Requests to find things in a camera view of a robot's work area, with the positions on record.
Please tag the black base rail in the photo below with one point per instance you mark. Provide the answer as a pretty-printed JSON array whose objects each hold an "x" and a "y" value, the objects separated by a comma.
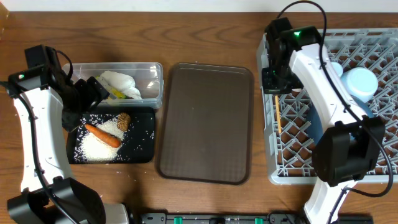
[{"x": 278, "y": 217}]

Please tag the brown serving tray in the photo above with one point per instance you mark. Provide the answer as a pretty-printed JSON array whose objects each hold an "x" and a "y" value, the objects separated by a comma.
[{"x": 206, "y": 134}]

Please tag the yellow green snack wrapper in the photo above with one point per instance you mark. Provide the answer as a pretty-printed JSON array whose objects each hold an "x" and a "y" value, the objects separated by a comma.
[{"x": 114, "y": 94}]

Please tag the light blue cup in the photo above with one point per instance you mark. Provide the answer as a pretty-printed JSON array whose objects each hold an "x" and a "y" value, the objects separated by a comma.
[{"x": 338, "y": 68}]

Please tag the grey dishwasher rack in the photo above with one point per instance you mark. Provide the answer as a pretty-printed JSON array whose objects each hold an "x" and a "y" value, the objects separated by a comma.
[{"x": 289, "y": 154}]

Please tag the brown textured food piece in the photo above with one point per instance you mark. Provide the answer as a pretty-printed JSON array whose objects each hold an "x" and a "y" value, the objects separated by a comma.
[{"x": 123, "y": 122}]

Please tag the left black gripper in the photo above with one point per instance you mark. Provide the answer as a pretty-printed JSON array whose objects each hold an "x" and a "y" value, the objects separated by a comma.
[{"x": 90, "y": 94}]

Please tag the wooden chopstick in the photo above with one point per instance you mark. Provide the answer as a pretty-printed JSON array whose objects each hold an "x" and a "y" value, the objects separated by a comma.
[{"x": 277, "y": 110}]

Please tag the clear plastic bin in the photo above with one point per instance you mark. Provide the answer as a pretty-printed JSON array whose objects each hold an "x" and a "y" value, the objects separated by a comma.
[{"x": 148, "y": 77}]

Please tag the light blue rice bowl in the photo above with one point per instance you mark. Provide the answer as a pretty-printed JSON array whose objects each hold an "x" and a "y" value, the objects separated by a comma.
[{"x": 360, "y": 82}]

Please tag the orange carrot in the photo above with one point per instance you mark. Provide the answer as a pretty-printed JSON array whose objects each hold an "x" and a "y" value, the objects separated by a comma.
[{"x": 103, "y": 136}]

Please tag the black tray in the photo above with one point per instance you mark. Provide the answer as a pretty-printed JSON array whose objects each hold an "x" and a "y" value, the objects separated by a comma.
[{"x": 140, "y": 140}]

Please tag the white napkin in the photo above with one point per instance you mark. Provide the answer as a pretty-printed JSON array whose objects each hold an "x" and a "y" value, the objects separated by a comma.
[{"x": 123, "y": 83}]

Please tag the white rice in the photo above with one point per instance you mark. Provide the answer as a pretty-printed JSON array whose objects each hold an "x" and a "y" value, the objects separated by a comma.
[{"x": 99, "y": 143}]

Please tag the dark blue plate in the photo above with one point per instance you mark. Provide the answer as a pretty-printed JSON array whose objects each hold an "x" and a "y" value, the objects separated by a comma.
[{"x": 315, "y": 130}]

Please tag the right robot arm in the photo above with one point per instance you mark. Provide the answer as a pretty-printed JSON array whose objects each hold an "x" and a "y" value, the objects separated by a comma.
[{"x": 350, "y": 141}]

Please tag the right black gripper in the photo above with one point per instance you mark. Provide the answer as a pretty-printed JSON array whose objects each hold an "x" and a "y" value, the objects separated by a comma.
[{"x": 277, "y": 83}]

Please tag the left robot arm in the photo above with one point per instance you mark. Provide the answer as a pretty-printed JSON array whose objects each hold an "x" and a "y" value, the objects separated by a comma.
[{"x": 49, "y": 193}]

